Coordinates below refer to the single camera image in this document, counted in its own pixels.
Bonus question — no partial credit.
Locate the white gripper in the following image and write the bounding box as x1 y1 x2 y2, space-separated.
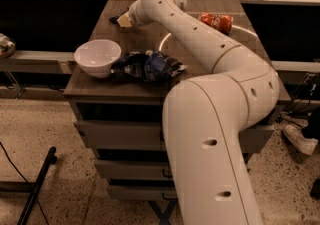
117 0 152 28

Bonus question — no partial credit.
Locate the blue rxbar blueberry bar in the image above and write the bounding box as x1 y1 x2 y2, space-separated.
109 8 129 24

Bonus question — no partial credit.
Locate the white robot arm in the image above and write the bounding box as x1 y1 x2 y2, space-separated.
125 0 280 225

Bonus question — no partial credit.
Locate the white bowl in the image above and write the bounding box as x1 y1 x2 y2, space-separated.
74 39 121 78

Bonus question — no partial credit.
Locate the crumpled blue chip bag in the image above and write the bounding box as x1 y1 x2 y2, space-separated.
111 50 187 82

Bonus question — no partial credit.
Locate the orange soda can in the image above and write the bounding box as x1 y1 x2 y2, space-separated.
198 12 233 34

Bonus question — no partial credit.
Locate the grey drawer cabinet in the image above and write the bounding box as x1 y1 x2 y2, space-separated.
63 0 292 203

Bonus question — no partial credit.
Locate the top grey drawer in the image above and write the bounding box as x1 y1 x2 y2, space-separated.
75 120 274 153

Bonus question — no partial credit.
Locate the grey drawer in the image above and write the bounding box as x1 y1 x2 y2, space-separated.
94 153 254 182
75 120 274 153
107 185 177 201

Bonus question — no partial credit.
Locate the plate with items at left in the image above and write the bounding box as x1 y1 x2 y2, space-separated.
0 33 16 58

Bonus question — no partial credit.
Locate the middle grey drawer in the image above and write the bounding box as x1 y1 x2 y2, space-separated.
94 153 254 182

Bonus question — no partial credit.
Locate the black pole on floor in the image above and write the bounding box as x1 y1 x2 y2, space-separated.
17 147 57 225

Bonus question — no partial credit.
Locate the bottom grey drawer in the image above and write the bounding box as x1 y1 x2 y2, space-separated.
107 185 177 201

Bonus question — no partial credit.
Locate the white sneaker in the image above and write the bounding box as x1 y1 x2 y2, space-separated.
283 124 318 155

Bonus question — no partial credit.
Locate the grey metal rail shelf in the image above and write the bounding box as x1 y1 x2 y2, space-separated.
0 50 76 74

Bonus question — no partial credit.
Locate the black floor cable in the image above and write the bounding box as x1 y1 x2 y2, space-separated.
0 141 50 225

